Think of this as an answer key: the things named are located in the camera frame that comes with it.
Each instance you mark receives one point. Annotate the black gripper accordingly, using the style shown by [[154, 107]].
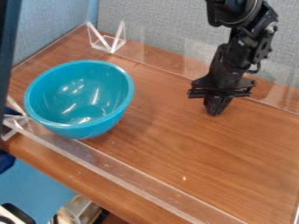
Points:
[[206, 85]]

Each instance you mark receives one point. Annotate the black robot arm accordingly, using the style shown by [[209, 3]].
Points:
[[251, 19]]

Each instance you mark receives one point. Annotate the blue plastic bowl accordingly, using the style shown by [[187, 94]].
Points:
[[79, 98]]

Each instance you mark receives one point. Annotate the clear acrylic back barrier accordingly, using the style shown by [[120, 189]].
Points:
[[269, 92]]

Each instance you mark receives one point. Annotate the clear acrylic barrier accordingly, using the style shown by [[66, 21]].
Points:
[[269, 92], [134, 195]]

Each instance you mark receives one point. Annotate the clear acrylic front barrier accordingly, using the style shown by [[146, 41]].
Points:
[[134, 195]]

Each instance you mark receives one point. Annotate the clear box under table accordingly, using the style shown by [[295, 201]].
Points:
[[79, 211]]

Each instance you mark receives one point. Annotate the black object bottom left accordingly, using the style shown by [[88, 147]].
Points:
[[11, 215]]

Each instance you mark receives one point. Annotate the clear acrylic corner bracket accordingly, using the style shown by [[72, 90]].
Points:
[[107, 43]]

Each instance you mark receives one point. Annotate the clear acrylic left bracket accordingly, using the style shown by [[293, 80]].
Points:
[[15, 118]]

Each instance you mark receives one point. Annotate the dark blue foreground post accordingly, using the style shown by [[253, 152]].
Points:
[[10, 15]]

